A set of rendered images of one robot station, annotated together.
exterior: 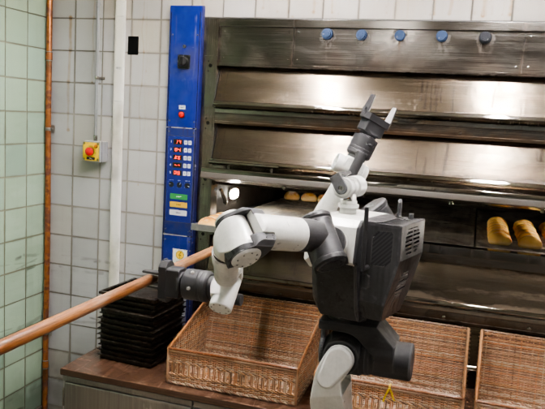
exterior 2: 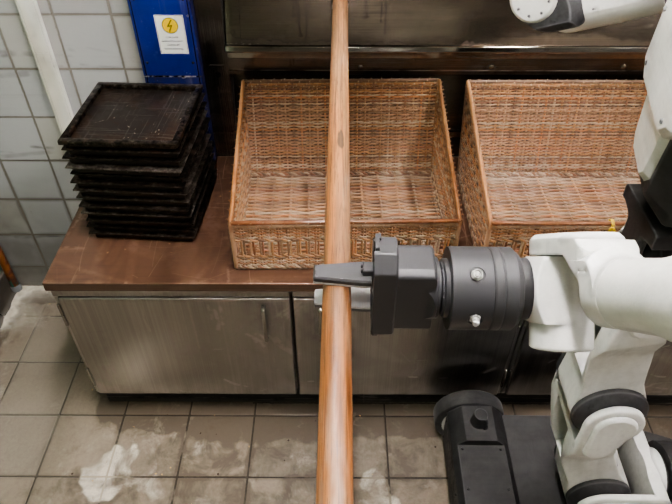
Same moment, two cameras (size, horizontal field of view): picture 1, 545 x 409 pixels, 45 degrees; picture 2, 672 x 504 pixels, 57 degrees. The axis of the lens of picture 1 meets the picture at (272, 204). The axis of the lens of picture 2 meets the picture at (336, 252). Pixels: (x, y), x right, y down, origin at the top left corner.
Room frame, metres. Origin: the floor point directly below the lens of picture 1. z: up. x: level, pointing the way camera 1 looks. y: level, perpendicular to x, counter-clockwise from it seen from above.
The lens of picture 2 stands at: (1.41, 0.47, 1.67)
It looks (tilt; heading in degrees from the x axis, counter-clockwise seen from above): 43 degrees down; 343
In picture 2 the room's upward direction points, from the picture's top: straight up
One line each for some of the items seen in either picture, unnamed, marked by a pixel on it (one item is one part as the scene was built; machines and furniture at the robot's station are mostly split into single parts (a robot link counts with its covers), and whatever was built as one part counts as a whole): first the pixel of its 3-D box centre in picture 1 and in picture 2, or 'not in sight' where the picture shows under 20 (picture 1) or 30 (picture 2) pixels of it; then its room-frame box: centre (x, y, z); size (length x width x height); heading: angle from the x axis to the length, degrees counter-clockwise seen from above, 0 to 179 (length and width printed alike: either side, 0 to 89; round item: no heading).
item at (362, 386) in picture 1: (394, 367); (577, 169); (2.52, -0.52, 0.72); 0.56 x 0.49 x 0.28; 73
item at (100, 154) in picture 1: (95, 151); not in sight; (3.18, 0.87, 1.46); 0.10 x 0.07 x 0.10; 73
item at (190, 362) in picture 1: (249, 342); (342, 168); (2.70, 0.06, 0.72); 0.56 x 0.49 x 0.28; 74
